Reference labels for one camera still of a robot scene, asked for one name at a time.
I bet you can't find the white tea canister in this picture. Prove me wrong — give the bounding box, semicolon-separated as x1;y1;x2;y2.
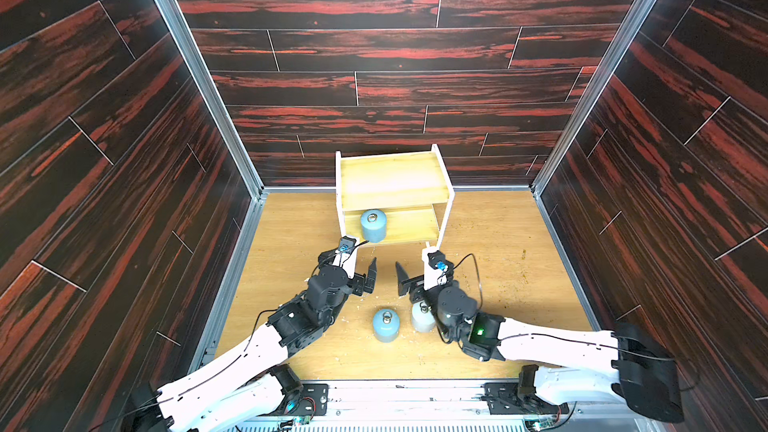
411;301;436;333

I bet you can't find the blue tea canister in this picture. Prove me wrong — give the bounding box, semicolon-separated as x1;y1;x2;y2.
360;209;387;243
372;308;401;343

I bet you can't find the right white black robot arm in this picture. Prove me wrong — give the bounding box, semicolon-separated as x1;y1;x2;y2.
395;257;684;424

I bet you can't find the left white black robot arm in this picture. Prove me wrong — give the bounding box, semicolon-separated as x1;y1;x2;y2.
120;251;377;431

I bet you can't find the white wooden two-tier shelf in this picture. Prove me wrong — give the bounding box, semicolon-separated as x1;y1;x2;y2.
335;144;455;248

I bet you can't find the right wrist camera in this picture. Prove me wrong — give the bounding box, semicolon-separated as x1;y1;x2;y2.
422;246;451;290

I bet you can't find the aluminium front rail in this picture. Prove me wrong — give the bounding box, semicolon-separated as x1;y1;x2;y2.
234;379;665;431

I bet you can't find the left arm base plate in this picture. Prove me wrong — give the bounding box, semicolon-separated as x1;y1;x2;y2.
273;383;329;417

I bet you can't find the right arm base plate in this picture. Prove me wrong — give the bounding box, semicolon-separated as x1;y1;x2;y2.
480;382;562;415

